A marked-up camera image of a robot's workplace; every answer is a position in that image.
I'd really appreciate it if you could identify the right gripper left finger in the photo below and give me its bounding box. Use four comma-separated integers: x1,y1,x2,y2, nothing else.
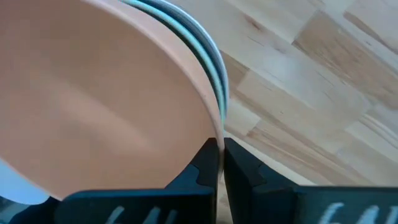
146,138,221,224

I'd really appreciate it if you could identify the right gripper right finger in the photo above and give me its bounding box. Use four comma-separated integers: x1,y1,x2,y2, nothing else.
223,138,300,224

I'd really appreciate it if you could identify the pink bowl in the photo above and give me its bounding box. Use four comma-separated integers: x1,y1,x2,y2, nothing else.
0,0,226,202

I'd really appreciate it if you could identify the teal bowl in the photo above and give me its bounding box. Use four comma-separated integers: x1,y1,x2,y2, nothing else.
119,0,227,125

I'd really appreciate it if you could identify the white plate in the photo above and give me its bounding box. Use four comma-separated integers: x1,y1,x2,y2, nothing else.
136,0,231,121

